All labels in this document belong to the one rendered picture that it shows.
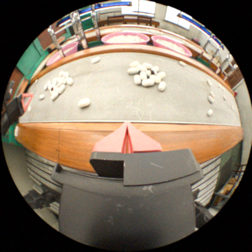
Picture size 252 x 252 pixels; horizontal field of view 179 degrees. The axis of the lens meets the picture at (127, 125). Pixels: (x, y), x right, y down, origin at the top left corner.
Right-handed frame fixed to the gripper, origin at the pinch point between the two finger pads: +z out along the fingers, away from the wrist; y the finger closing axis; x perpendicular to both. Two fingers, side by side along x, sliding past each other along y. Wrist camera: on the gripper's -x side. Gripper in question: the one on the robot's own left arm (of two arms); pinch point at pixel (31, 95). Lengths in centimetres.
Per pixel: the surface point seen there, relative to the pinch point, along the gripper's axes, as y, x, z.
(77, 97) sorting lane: -20.1, 6.4, 4.4
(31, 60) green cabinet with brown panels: 42, -32, 24
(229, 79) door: -468, -94, 189
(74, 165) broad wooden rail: -23.3, 16.1, -11.0
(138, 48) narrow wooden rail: -38.8, -10.3, 20.5
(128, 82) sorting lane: -35.1, 3.4, 7.9
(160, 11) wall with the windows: -183, -388, 356
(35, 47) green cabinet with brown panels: 41, -46, 27
